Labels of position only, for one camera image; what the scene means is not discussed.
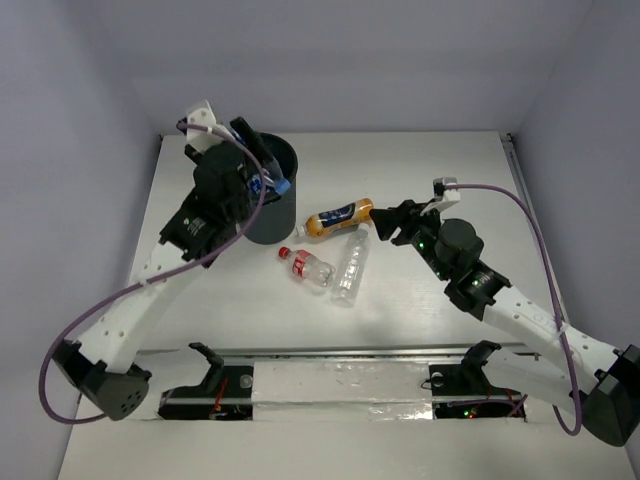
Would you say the aluminium rail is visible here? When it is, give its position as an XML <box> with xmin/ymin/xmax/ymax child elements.
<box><xmin>219</xmin><ymin>342</ymin><xmax>534</xmax><ymax>359</ymax></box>

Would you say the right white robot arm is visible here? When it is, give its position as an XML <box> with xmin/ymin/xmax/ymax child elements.
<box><xmin>370</xmin><ymin>200</ymin><xmax>639</xmax><ymax>447</ymax></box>

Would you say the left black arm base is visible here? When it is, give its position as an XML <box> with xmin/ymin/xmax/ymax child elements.
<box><xmin>160</xmin><ymin>342</ymin><xmax>225</xmax><ymax>406</ymax></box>

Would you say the orange drink bottle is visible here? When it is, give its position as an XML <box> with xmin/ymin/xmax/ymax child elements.
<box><xmin>295</xmin><ymin>198</ymin><xmax>374</xmax><ymax>238</ymax></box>

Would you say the clear unlabelled plastic bottle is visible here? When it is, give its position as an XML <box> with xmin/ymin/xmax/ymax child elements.
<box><xmin>331</xmin><ymin>223</ymin><xmax>372</xmax><ymax>306</ymax></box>

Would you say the white foam block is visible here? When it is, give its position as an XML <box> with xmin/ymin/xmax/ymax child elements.
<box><xmin>251</xmin><ymin>360</ymin><xmax>434</xmax><ymax>422</ymax></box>

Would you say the light blue label water bottle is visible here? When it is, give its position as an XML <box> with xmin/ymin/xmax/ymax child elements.
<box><xmin>223</xmin><ymin>126</ymin><xmax>291</xmax><ymax>195</ymax></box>

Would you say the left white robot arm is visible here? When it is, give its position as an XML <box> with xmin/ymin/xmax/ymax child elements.
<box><xmin>38</xmin><ymin>115</ymin><xmax>281</xmax><ymax>425</ymax></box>

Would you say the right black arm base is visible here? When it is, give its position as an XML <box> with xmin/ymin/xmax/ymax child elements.
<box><xmin>420</xmin><ymin>340</ymin><xmax>522</xmax><ymax>400</ymax></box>

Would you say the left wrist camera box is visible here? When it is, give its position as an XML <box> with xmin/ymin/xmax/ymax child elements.
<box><xmin>185</xmin><ymin>100</ymin><xmax>222</xmax><ymax>153</ymax></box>

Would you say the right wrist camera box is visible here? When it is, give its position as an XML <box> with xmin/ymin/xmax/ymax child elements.
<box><xmin>432</xmin><ymin>177</ymin><xmax>461</xmax><ymax>212</ymax></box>

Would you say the red label clear bottle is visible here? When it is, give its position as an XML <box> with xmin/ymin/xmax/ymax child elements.
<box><xmin>278</xmin><ymin>246</ymin><xmax>336</xmax><ymax>295</ymax></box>

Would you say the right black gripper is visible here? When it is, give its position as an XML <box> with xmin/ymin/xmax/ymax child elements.
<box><xmin>370</xmin><ymin>198</ymin><xmax>451</xmax><ymax>281</ymax></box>

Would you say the dark grey plastic bin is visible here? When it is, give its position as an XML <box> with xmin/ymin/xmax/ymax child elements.
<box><xmin>244</xmin><ymin>133</ymin><xmax>298</xmax><ymax>245</ymax></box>

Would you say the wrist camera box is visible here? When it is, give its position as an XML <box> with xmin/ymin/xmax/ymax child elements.
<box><xmin>185</xmin><ymin>100</ymin><xmax>222</xmax><ymax>153</ymax></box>
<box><xmin>432</xmin><ymin>177</ymin><xmax>461</xmax><ymax>212</ymax></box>

